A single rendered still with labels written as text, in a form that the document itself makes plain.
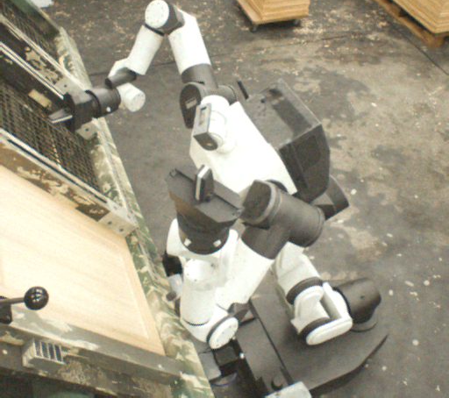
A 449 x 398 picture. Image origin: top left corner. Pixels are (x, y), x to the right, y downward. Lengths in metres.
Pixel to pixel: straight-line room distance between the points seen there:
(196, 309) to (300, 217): 0.28
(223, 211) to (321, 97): 3.03
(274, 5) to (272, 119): 3.23
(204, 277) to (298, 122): 0.43
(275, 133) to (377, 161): 2.15
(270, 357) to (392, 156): 1.69
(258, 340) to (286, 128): 1.21
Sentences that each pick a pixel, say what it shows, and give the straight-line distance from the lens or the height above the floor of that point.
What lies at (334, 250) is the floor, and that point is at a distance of 2.70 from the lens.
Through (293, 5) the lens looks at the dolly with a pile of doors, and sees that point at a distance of 4.45.
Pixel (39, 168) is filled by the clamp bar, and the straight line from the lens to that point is 1.32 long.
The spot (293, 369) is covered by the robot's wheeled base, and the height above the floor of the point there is 0.17.
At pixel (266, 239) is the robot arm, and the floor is 1.30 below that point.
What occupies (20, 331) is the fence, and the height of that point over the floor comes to 1.32.
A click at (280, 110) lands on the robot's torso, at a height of 1.40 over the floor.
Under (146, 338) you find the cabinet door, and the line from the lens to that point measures 1.32.
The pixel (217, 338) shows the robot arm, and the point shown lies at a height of 1.15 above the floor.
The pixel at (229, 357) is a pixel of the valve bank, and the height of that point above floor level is 0.76.
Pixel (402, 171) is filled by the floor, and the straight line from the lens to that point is 3.23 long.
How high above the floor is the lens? 2.11
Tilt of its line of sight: 44 degrees down
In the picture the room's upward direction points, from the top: straight up
